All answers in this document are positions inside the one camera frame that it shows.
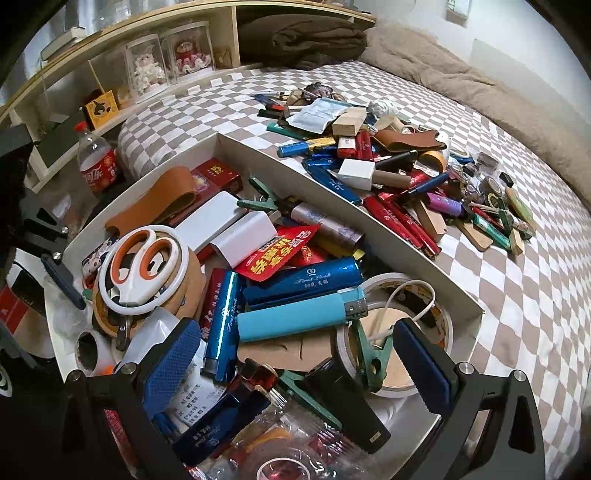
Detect light blue lighter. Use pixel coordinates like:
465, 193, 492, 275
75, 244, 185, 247
238, 287, 369, 343

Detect metallic blue lighter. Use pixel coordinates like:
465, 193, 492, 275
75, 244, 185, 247
242, 257, 363, 310

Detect green clothes peg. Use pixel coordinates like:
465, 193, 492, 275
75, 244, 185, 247
353, 320, 393, 393

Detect white orange scissors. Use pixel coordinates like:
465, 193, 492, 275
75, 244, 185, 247
97, 225, 189, 316

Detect white tape roll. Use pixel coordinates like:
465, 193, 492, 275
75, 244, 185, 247
335, 273, 454, 398

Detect white sorting box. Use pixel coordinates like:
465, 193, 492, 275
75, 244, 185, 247
43, 132, 485, 480

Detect wooden tag board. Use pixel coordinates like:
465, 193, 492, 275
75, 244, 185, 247
413, 200, 447, 243

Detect purple lighter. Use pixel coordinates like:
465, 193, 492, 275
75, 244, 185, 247
426, 193, 466, 218

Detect cork coaster green frog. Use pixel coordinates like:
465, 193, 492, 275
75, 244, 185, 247
505, 186, 537, 231

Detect red lighter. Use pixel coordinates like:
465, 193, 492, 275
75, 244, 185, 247
363, 196, 423, 250

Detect dark washi tape roll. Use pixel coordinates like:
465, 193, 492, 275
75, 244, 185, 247
479, 176, 503, 197

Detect cola bottle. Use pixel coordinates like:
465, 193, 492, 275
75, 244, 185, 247
74, 121, 119, 195

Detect orange tape roll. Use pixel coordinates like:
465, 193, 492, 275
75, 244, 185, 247
418, 150, 448, 173

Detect checkered bed sheet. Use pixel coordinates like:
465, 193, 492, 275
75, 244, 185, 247
118, 61, 590, 479

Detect white square box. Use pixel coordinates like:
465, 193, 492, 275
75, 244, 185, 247
338, 159, 375, 191

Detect light wooden block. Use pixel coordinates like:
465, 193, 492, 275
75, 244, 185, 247
332, 107, 367, 137

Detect silver foil pouch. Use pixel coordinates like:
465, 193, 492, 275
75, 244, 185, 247
287, 98, 351, 134

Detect beige duvet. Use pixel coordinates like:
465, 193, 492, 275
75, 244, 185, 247
361, 22, 591, 206

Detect brown folded blanket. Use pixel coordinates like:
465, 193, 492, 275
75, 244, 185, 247
238, 14, 367, 70

